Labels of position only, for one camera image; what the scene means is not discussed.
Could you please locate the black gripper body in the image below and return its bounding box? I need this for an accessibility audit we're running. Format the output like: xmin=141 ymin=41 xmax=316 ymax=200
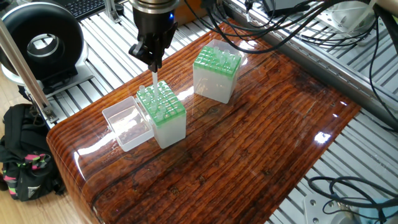
xmin=133 ymin=0 xmax=178 ymax=35

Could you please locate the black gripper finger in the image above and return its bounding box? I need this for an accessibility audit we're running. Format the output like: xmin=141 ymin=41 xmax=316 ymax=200
xmin=128 ymin=34 xmax=156 ymax=70
xmin=154 ymin=24 xmax=178 ymax=70

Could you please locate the clear tip box with tips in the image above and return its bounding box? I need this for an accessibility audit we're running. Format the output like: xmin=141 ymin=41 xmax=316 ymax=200
xmin=193 ymin=39 xmax=244 ymax=104

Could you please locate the clear tip box green rack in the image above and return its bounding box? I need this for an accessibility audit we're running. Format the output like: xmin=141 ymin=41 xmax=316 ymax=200
xmin=102 ymin=81 xmax=187 ymax=152

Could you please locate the brown cardboard box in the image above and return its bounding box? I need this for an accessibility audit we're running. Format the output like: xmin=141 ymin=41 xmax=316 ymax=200
xmin=178 ymin=0 xmax=215 ymax=28

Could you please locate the black keyboard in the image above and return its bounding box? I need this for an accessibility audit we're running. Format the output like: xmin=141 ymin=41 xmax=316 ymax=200
xmin=61 ymin=0 xmax=108 ymax=19

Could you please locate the black round device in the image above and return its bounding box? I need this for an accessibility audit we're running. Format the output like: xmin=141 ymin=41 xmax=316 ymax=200
xmin=0 ymin=2 xmax=86 ymax=94

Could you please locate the glossy brown wooden board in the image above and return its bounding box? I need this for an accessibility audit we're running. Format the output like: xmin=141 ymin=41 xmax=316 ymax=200
xmin=49 ymin=19 xmax=363 ymax=224

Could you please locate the black backpack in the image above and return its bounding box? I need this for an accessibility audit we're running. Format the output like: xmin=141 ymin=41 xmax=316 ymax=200
xmin=0 ymin=103 xmax=67 ymax=203

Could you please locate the white plastic device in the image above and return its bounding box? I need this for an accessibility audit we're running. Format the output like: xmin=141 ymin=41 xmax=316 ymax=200
xmin=323 ymin=0 xmax=377 ymax=30

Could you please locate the aluminium bracket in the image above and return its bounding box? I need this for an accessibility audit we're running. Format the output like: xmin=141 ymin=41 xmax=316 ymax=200
xmin=104 ymin=0 xmax=129 ymax=24

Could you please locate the aluminium frame post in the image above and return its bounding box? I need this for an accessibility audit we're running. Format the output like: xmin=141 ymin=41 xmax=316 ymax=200
xmin=0 ymin=25 xmax=55 ymax=122

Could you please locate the black cable bundle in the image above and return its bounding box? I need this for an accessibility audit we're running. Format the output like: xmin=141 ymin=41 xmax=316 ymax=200
xmin=246 ymin=0 xmax=374 ymax=47

